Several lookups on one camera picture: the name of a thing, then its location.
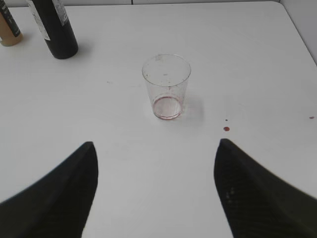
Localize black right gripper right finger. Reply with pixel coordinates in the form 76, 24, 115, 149
213, 139, 317, 238

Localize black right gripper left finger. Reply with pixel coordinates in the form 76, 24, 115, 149
0, 142, 99, 238

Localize transparent plastic cup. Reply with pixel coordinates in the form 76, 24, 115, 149
142, 54, 191, 120

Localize dark red wine bottle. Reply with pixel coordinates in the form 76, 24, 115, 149
27, 0, 78, 59

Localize orange juice bottle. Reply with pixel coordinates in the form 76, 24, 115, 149
0, 0, 23, 47

